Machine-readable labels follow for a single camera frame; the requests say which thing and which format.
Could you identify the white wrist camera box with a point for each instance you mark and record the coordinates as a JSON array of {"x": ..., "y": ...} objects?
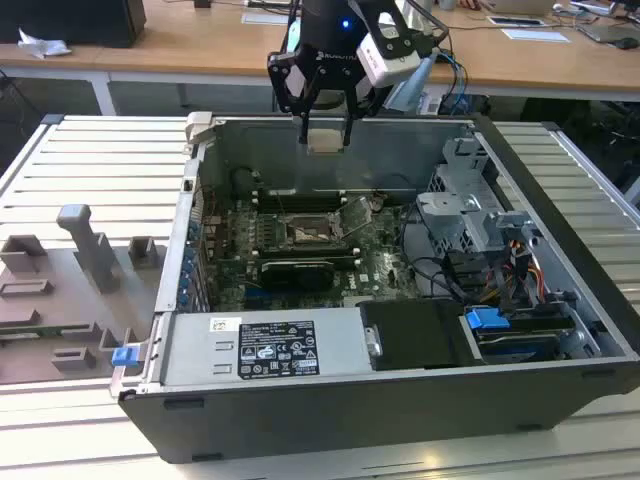
[{"x": 395, "y": 71}]

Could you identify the long wooden desk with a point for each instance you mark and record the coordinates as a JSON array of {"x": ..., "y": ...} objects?
[{"x": 200, "y": 47}]

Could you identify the black computer mouse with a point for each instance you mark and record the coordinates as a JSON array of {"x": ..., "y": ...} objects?
[{"x": 625, "y": 43}]

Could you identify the metal drive cage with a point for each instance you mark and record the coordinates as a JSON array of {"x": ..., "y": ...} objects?
[{"x": 450, "y": 216}]

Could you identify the green motherboard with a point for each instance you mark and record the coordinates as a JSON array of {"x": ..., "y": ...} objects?
[{"x": 385, "y": 270}]

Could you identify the blue plastic latch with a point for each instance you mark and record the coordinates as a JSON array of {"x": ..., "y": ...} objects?
[{"x": 125, "y": 357}]

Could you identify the grey parts rack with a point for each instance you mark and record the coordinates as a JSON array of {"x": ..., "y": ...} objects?
[{"x": 50, "y": 300}]

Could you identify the black ram slot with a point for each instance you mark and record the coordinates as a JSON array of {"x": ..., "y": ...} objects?
[
  {"x": 310, "y": 248},
  {"x": 300, "y": 197},
  {"x": 310, "y": 256},
  {"x": 300, "y": 205}
]

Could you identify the black graphics card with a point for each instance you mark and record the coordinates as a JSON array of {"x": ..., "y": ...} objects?
[{"x": 295, "y": 276}]

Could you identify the silver square cpu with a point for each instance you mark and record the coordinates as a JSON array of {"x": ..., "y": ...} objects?
[{"x": 325, "y": 141}]

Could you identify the black box on desk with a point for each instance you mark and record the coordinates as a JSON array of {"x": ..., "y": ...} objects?
[{"x": 70, "y": 22}]

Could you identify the blue disk carrier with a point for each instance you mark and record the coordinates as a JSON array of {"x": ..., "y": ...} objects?
[{"x": 487, "y": 319}]

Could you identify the green ram stick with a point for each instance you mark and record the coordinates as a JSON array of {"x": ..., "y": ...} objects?
[{"x": 45, "y": 330}]

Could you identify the cpu socket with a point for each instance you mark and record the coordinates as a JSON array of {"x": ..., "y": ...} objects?
[{"x": 310, "y": 234}]

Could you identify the crumpled white paper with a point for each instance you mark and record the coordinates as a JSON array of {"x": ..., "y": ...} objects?
[{"x": 42, "y": 44}]

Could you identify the plain white paper sheet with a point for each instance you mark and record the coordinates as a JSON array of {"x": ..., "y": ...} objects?
[{"x": 535, "y": 35}]

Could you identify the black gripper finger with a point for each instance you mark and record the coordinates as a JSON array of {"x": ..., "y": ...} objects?
[
  {"x": 287, "y": 85},
  {"x": 367, "y": 100}
]

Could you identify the pale blue teach pendant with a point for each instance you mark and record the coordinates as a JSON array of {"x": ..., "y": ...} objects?
[{"x": 415, "y": 86}]

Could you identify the grey power supply unit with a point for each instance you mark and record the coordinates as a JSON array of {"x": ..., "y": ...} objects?
[{"x": 200, "y": 350}]

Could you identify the black open pc case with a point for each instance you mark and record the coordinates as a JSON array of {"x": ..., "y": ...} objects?
[{"x": 350, "y": 425}]

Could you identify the grey case release latch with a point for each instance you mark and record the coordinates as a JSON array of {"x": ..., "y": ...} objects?
[{"x": 199, "y": 127}]

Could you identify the small white adapter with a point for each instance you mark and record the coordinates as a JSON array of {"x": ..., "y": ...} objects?
[{"x": 432, "y": 105}]

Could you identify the dark grey laptop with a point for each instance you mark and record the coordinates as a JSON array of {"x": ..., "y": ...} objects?
[{"x": 607, "y": 32}]

